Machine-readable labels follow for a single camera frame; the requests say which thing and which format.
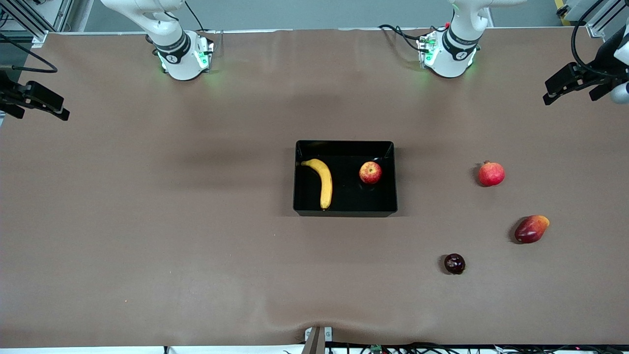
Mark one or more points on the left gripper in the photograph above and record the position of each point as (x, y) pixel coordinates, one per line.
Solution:
(596, 73)

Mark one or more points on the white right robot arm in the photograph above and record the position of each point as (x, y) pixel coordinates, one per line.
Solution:
(182, 64)

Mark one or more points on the dark purple plum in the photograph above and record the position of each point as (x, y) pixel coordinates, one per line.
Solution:
(454, 264)

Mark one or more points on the black plastic box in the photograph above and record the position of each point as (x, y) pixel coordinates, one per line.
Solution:
(349, 196)

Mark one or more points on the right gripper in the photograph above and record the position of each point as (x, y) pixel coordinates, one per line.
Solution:
(10, 95)

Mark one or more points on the brown table cover mat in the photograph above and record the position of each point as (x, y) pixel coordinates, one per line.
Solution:
(196, 246)

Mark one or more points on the red yellow apple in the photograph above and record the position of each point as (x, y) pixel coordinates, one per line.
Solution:
(370, 173)

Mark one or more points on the grey metal mount bracket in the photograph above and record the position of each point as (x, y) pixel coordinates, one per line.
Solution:
(314, 341)

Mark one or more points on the red yellow mango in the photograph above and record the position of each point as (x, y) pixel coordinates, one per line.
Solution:
(530, 230)

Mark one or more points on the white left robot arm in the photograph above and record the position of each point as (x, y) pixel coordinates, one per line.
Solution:
(454, 59)

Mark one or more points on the red pomegranate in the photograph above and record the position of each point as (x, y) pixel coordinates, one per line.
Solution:
(491, 174)

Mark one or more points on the yellow banana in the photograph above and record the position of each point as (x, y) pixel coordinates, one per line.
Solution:
(326, 187)

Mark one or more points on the aluminium frame profile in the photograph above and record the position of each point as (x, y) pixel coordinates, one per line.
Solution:
(602, 22)
(29, 22)

